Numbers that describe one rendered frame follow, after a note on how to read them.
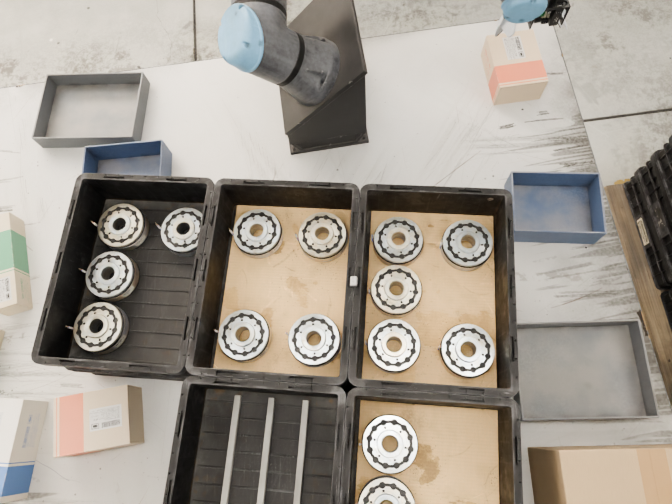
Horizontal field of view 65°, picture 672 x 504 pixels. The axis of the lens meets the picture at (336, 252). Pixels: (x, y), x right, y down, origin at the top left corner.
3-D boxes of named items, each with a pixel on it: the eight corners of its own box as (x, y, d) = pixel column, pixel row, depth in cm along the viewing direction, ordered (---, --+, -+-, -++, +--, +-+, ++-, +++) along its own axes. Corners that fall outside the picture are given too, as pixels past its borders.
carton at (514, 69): (480, 55, 142) (486, 35, 135) (525, 48, 142) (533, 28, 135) (493, 105, 137) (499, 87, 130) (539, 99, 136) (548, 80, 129)
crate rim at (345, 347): (218, 182, 112) (215, 177, 109) (360, 188, 109) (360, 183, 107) (187, 375, 99) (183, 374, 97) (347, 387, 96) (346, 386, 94)
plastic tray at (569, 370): (628, 323, 117) (639, 318, 112) (648, 418, 110) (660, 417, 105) (504, 327, 118) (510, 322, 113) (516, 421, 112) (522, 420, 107)
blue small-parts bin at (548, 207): (588, 185, 128) (600, 172, 121) (594, 244, 123) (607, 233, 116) (503, 184, 129) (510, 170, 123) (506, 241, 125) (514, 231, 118)
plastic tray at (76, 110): (150, 83, 146) (143, 71, 141) (140, 146, 140) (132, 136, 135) (56, 85, 148) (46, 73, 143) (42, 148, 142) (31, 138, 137)
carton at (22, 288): (0, 227, 135) (-16, 218, 129) (24, 220, 135) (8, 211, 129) (8, 316, 127) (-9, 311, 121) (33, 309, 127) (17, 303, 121)
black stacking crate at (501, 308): (362, 207, 118) (361, 185, 107) (498, 213, 115) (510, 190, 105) (350, 390, 105) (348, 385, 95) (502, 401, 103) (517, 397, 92)
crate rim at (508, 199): (360, 188, 109) (360, 183, 107) (509, 193, 106) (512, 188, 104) (347, 387, 96) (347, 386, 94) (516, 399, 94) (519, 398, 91)
